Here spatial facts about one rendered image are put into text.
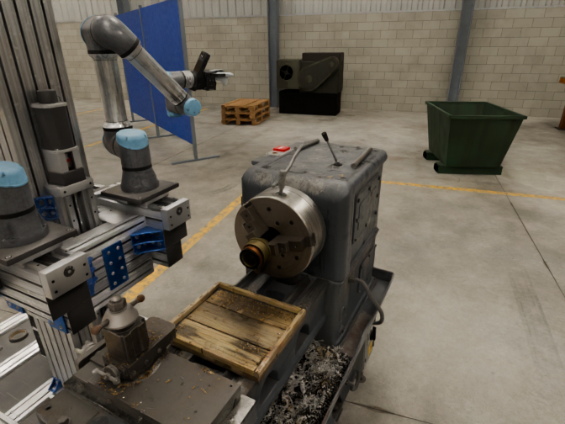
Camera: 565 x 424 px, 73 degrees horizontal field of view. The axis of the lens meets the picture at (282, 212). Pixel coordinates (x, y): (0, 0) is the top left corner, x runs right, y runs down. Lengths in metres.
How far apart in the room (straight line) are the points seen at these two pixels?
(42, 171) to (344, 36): 10.12
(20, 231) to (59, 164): 0.29
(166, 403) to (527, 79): 10.98
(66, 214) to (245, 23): 10.77
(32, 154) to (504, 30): 10.58
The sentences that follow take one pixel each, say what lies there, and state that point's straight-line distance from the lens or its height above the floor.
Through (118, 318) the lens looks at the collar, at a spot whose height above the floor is 1.14.
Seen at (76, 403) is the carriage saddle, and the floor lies 0.91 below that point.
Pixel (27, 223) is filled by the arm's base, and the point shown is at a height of 1.22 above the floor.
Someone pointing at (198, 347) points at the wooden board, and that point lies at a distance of 1.19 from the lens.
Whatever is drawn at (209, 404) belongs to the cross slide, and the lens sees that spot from 0.96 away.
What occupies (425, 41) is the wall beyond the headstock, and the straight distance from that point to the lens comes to 11.04.
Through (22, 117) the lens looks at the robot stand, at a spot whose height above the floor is 1.49.
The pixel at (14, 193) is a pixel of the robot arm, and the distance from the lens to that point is 1.33.
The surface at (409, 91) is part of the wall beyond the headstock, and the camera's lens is 11.10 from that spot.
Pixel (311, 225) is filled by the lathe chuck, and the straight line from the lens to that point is 1.26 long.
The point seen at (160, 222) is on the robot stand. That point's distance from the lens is 1.59.
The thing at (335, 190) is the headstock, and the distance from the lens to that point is 1.34.
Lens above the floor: 1.71
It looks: 24 degrees down
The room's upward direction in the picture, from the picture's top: 1 degrees counter-clockwise
